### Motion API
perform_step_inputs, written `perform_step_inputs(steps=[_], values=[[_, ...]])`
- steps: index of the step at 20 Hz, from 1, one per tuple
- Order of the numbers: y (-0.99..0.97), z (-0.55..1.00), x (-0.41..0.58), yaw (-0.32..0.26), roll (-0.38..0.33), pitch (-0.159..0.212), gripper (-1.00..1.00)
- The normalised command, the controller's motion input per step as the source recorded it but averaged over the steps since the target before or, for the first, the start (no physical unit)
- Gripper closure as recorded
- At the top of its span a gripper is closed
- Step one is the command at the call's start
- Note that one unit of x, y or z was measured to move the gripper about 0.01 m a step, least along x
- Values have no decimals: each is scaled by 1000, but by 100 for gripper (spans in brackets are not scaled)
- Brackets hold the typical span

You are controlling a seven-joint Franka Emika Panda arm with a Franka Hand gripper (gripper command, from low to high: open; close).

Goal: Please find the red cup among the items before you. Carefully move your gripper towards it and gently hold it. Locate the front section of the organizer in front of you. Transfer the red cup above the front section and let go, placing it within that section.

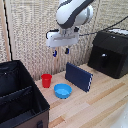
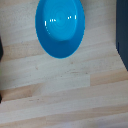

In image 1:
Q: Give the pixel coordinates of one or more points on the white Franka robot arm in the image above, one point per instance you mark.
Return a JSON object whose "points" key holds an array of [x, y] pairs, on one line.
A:
{"points": [[73, 13]]}

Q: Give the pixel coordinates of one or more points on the red plastic cup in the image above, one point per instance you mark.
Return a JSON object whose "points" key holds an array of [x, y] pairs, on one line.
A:
{"points": [[46, 80]]}

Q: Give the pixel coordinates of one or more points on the black fabric storage bin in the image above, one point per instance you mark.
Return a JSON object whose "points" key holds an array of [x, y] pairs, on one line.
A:
{"points": [[18, 96]]}

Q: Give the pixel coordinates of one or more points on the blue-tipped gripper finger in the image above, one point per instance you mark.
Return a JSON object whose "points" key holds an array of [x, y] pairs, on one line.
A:
{"points": [[67, 50], [54, 53]]}

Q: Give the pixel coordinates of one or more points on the dark blue flat box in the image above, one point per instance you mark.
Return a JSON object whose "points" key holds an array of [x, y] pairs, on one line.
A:
{"points": [[78, 76]]}

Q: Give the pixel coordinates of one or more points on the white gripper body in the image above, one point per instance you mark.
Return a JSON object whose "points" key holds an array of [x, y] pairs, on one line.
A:
{"points": [[62, 38]]}

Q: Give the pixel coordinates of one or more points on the blue plastic bowl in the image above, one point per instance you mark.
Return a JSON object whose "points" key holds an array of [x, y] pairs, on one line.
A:
{"points": [[62, 90]]}

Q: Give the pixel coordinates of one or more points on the black box appliance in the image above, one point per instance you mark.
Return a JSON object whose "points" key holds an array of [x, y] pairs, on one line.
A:
{"points": [[110, 53]]}

